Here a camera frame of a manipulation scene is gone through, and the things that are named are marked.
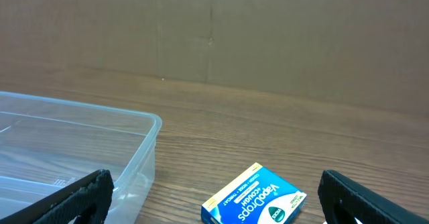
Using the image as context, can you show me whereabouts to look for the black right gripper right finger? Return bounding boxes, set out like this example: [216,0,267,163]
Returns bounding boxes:
[318,170,428,224]

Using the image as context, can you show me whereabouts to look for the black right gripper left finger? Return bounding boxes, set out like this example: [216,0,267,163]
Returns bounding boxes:
[1,169,114,224]

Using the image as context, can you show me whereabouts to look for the blue VapoDrops lozenge box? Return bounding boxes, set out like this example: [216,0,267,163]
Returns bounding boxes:
[201,162,307,224]

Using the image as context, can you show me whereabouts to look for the clear plastic container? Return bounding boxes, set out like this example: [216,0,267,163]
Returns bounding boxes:
[1,92,162,223]

